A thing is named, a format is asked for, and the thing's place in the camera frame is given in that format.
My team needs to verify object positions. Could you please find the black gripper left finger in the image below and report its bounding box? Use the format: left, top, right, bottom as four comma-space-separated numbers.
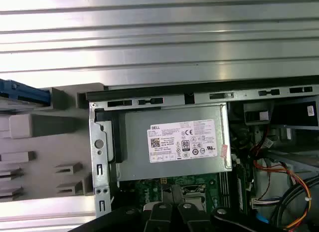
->
72, 203, 174, 232

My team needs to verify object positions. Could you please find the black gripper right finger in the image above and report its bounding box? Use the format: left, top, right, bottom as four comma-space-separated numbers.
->
176, 202, 275, 232

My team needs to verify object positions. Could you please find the hard disk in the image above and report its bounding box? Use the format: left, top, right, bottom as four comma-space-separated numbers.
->
0, 78, 51, 113

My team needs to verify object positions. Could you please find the green motherboard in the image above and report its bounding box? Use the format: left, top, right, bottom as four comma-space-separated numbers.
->
119, 172, 253, 218

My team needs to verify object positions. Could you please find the CPU socket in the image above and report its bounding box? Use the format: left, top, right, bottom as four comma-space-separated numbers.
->
180, 184, 207, 205

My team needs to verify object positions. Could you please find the RAM stick in slot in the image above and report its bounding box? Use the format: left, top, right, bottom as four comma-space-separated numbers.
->
234, 176, 249, 212

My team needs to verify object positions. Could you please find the grey power supply unit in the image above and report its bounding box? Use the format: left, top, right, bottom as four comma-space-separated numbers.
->
117, 103, 233, 182

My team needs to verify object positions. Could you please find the black open PC case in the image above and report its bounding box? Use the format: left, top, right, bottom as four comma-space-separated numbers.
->
86, 81, 319, 232

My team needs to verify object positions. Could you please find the grey parts rack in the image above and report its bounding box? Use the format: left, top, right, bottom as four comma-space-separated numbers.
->
0, 82, 105, 201

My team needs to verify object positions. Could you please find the orange wire bundle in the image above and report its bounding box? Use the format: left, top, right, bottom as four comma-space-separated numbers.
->
249, 132, 312, 230

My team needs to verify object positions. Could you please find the thick black cable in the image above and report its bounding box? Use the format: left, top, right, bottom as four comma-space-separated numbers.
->
273, 176, 319, 232

